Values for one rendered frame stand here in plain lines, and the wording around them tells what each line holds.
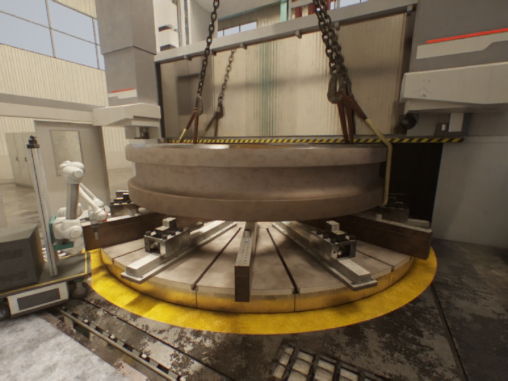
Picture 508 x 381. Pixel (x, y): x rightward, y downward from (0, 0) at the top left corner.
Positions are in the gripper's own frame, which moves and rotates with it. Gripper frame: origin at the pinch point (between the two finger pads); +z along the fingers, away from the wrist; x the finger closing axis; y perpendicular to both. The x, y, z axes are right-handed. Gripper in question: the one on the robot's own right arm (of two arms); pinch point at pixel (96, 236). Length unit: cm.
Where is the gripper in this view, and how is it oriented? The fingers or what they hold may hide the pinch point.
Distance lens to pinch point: 353.3
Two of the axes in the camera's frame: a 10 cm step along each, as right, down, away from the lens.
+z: 0.0, 9.8, 2.0
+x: 5.7, 1.6, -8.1
